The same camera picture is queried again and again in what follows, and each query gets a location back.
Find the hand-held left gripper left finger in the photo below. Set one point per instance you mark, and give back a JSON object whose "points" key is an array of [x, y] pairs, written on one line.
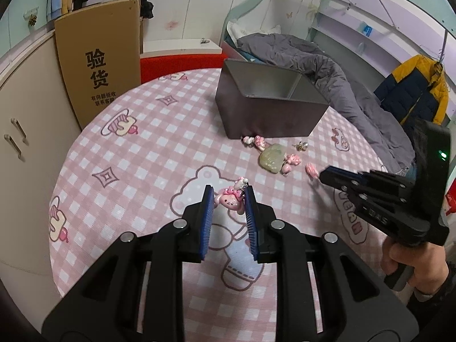
{"points": [[207, 217]]}

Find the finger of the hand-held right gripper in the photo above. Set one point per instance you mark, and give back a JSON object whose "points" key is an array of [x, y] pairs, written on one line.
{"points": [[384, 181], [377, 199]]}

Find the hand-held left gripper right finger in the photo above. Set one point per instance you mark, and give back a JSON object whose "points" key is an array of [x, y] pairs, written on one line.
{"points": [[249, 221]]}

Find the pink bow rabbit charm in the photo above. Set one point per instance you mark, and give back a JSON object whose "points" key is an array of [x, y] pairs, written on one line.
{"points": [[229, 199]]}

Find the small pink charm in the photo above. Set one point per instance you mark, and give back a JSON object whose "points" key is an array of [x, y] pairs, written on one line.
{"points": [[312, 170]]}

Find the grey metal box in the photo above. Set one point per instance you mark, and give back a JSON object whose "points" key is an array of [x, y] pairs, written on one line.
{"points": [[263, 117]]}

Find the person's right forearm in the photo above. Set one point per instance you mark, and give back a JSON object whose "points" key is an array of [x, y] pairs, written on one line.
{"points": [[438, 302]]}

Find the person's right hand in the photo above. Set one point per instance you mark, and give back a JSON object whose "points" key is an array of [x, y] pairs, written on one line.
{"points": [[424, 263]]}

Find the pale green jade pendant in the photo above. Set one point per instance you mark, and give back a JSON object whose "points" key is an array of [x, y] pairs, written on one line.
{"points": [[272, 158]]}

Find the pink charm pair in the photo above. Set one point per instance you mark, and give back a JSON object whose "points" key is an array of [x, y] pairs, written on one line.
{"points": [[254, 141]]}

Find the grey duvet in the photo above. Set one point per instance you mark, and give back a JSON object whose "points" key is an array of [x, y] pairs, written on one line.
{"points": [[356, 92]]}

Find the yellow and navy jacket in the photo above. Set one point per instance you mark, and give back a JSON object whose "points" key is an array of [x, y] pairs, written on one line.
{"points": [[413, 89]]}

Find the red covered bench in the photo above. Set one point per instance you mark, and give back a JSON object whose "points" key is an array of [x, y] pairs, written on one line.
{"points": [[178, 67]]}

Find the blue can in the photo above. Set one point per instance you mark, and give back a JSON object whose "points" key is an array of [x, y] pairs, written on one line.
{"points": [[366, 29]]}

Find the teal bed sheet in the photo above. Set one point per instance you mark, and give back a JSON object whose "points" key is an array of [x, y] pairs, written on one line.
{"points": [[249, 55]]}

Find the white board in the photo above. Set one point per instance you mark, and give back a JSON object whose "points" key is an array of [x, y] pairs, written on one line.
{"points": [[178, 48]]}

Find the small metal clip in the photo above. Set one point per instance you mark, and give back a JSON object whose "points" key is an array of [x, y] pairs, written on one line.
{"points": [[205, 41]]}

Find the tall cardboard box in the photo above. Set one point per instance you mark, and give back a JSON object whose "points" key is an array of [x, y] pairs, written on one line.
{"points": [[99, 64]]}

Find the white pillow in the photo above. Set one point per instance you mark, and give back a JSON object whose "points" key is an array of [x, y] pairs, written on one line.
{"points": [[235, 30]]}

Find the pink flower sticker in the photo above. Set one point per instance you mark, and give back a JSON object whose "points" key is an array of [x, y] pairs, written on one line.
{"points": [[172, 25]]}

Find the teal bunk bed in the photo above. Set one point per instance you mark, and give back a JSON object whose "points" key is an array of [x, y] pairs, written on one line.
{"points": [[249, 10]]}

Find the white wardrobe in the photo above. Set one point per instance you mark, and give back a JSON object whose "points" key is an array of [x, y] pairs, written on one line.
{"points": [[213, 3]]}

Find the black cloth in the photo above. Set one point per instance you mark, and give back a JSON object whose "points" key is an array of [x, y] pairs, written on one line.
{"points": [[146, 7]]}

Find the cream low cabinet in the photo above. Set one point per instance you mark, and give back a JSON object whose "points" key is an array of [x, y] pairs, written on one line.
{"points": [[28, 89]]}

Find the pine cone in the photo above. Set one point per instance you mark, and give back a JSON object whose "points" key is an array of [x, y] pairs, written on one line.
{"points": [[32, 19]]}

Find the teal drawer cabinet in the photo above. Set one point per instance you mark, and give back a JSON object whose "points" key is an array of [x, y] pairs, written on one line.
{"points": [[17, 17]]}

